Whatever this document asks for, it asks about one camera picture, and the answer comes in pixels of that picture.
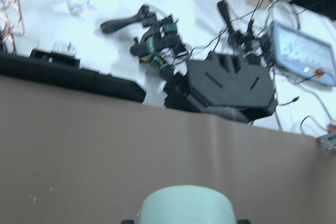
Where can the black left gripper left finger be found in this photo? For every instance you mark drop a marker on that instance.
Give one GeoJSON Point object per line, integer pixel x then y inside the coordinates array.
{"type": "Point", "coordinates": [128, 221]}

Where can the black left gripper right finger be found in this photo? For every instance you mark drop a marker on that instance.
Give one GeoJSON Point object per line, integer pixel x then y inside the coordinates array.
{"type": "Point", "coordinates": [243, 221]}

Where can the green cup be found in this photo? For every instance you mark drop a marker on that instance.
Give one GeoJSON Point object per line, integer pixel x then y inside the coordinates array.
{"type": "Point", "coordinates": [186, 204]}

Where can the blue teach pendant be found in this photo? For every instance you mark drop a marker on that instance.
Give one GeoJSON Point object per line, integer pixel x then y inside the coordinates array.
{"type": "Point", "coordinates": [302, 54]}

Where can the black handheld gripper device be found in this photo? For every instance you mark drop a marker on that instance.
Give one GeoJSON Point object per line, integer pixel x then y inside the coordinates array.
{"type": "Point", "coordinates": [161, 34]}

